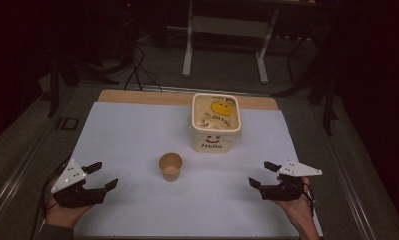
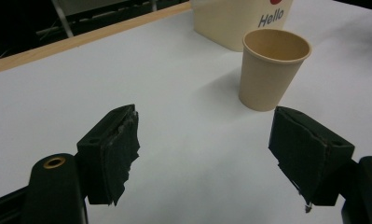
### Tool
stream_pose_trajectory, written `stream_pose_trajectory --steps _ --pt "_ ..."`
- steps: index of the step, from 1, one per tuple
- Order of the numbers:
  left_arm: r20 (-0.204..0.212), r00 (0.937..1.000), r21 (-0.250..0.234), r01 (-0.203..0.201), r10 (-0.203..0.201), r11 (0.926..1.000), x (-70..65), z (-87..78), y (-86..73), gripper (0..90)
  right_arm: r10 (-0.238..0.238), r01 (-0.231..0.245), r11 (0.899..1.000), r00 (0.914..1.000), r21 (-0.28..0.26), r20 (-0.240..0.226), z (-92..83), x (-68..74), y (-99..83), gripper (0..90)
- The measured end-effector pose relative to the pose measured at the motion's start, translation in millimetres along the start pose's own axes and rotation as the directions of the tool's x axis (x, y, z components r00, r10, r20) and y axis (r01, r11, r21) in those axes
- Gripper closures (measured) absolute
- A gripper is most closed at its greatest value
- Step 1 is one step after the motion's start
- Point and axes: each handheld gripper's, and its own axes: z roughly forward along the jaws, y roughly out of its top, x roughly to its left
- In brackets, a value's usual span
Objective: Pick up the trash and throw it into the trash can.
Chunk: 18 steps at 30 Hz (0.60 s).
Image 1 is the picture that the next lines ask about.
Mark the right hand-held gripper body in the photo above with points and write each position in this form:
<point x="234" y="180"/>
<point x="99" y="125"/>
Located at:
<point x="283" y="190"/>

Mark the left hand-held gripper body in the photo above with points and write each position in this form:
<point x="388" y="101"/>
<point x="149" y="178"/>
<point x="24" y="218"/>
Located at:
<point x="74" y="196"/>

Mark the person's left hand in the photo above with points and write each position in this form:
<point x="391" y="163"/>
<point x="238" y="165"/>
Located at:
<point x="64" y="216"/>

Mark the person's right hand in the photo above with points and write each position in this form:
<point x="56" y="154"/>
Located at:
<point x="302" y="213"/>

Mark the person's grey left sleeve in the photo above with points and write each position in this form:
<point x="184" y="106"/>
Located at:
<point x="55" y="232"/>

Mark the white table mat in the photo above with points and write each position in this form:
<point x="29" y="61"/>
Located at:
<point x="137" y="133"/>

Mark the brown paper cup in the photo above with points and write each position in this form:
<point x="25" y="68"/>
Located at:
<point x="170" y="166"/>

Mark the cream plastic bucket smiley print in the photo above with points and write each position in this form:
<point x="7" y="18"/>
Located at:
<point x="215" y="133"/>

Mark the dark metal stand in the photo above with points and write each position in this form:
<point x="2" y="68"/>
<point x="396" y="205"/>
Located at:
<point x="54" y="90"/>
<point x="328" y="100"/>

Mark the black rectangular bracket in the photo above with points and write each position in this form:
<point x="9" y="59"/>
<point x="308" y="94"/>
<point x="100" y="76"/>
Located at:
<point x="67" y="123"/>

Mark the white metal stand frame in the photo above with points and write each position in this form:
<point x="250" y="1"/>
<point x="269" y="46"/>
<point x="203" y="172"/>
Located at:
<point x="227" y="26"/>

